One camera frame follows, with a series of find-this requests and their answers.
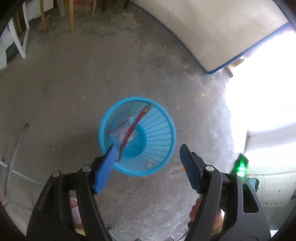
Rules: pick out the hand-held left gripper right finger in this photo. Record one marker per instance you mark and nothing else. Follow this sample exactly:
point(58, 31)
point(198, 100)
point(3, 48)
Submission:
point(190, 171)

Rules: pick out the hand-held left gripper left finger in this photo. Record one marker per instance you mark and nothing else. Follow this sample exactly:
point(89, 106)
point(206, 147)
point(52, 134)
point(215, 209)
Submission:
point(105, 171)

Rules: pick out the blue plastic mesh basket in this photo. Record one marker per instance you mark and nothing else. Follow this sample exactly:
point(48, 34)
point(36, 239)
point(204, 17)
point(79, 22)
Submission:
point(157, 139)

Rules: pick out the red snack wrapper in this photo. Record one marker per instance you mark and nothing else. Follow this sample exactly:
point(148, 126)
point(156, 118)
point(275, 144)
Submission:
point(133, 128)

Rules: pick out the person's right hand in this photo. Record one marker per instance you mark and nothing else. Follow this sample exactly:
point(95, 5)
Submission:
point(194, 210)

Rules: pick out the white cabinet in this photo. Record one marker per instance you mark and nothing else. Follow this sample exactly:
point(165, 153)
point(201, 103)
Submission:
point(272, 190)

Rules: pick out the clear plastic wrapper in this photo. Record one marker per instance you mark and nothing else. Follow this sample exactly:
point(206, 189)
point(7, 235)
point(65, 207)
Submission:
point(122, 134)

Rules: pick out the person's foot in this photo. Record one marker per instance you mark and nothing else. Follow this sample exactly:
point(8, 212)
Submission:
point(75, 208)

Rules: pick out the white mattress with blue edge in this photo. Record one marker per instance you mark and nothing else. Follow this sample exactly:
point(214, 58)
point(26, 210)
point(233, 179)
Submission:
point(219, 30)

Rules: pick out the grey metal frame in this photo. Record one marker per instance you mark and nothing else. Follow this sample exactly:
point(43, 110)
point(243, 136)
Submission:
point(23, 177)

